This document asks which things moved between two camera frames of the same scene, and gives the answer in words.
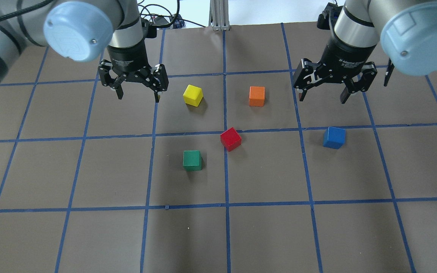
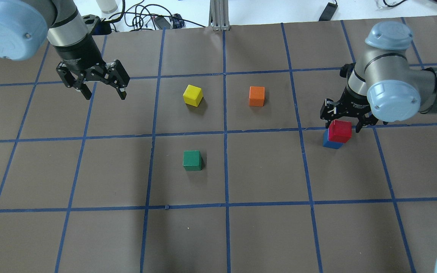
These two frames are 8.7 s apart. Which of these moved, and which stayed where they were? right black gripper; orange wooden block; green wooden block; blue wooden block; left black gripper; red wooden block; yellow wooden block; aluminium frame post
Moved: right black gripper; left black gripper; red wooden block
Stayed: green wooden block; orange wooden block; aluminium frame post; blue wooden block; yellow wooden block
